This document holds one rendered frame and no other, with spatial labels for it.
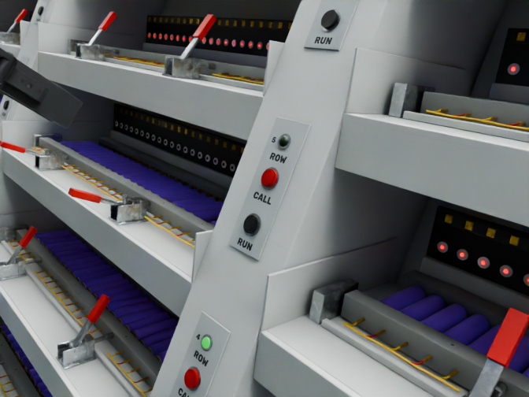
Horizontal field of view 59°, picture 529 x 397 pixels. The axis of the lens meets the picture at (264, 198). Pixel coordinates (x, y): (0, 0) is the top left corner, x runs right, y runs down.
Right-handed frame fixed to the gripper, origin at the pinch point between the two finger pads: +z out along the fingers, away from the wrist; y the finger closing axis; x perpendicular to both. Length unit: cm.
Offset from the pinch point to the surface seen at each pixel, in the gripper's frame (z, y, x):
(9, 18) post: 22, -116, 23
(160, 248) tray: 17.0, 6.4, -7.7
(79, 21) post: 15, -46, 19
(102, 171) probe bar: 19.5, -17.5, -3.4
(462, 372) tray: 21.5, 37.6, -3.6
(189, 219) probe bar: 19.5, 5.2, -3.4
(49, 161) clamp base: 17.0, -28.8, -6.2
